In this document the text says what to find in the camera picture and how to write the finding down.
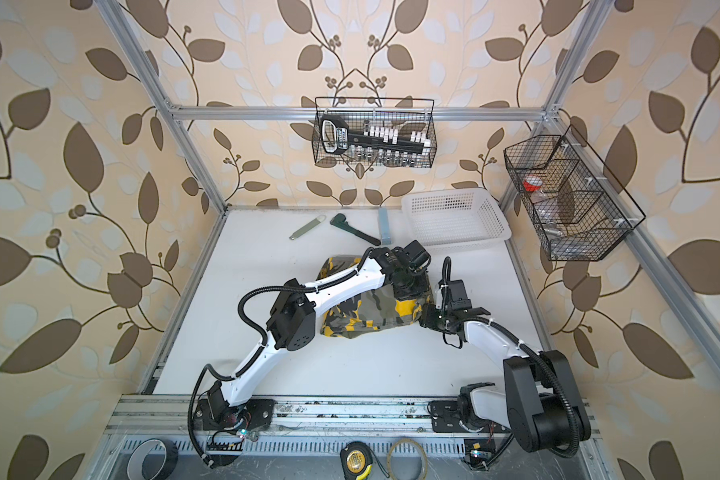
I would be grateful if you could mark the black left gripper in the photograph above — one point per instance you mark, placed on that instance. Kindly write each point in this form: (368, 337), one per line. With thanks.
(404, 292)

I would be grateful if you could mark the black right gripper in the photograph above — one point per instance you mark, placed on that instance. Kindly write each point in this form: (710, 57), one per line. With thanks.
(426, 316)

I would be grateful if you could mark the camouflage trousers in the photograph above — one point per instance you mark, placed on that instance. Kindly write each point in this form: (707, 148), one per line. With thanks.
(372, 310)

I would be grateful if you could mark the white plastic basket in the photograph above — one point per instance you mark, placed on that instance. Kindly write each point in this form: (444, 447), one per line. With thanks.
(455, 219)

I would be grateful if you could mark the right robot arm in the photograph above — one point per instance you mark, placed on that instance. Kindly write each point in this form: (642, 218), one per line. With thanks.
(538, 401)

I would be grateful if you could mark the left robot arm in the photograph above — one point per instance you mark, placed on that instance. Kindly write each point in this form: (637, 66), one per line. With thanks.
(292, 324)

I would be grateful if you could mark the light blue sanding block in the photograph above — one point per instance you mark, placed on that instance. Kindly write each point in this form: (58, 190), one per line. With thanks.
(384, 226)

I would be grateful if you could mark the pale green utility knife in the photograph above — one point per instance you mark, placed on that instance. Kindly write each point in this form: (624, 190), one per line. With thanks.
(304, 229)

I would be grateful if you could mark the black socket set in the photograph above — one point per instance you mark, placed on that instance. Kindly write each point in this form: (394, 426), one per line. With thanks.
(337, 137)

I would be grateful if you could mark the yellow tape measure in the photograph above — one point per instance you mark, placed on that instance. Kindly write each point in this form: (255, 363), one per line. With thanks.
(356, 461)

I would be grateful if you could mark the grey tape roll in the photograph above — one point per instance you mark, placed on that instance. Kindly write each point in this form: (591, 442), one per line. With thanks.
(153, 459)

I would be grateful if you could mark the black wire basket centre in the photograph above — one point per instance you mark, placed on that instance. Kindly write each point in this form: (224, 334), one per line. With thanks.
(413, 117)

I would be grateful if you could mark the black wire basket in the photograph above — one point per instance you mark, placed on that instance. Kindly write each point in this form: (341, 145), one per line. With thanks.
(413, 117)
(583, 210)

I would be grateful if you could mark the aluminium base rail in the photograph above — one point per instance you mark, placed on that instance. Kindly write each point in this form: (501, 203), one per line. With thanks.
(344, 416)

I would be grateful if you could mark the black wire basket right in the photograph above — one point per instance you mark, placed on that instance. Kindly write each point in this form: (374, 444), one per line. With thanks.
(583, 210)

